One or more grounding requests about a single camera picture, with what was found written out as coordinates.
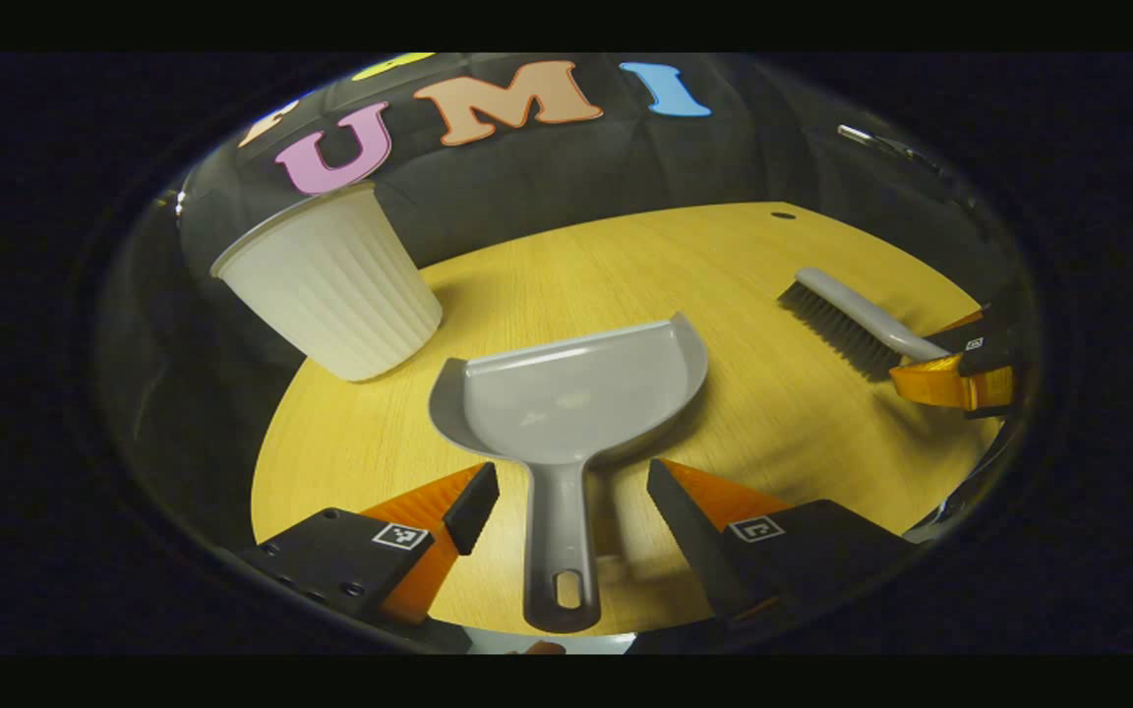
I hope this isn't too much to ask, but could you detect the wooden desktop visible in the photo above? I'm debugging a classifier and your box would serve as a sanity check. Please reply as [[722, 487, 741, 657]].
[[250, 202, 1005, 640]]

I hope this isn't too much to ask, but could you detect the small grey broom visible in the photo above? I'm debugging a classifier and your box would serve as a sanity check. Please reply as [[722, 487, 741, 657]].
[[776, 266, 951, 383]]

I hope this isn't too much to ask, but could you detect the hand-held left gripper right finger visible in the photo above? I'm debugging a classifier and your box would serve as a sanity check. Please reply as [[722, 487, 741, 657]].
[[647, 457, 922, 630]]

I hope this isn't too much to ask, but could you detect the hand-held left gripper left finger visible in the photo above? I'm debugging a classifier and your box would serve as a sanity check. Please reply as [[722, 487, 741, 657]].
[[237, 460, 502, 630]]

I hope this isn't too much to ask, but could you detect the white ribbed garbage bin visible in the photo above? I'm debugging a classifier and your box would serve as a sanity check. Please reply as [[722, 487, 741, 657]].
[[209, 182, 445, 383]]

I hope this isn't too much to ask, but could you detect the grey plastic dustpan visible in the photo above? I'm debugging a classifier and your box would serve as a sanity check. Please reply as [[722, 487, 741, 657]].
[[427, 312, 711, 635]]

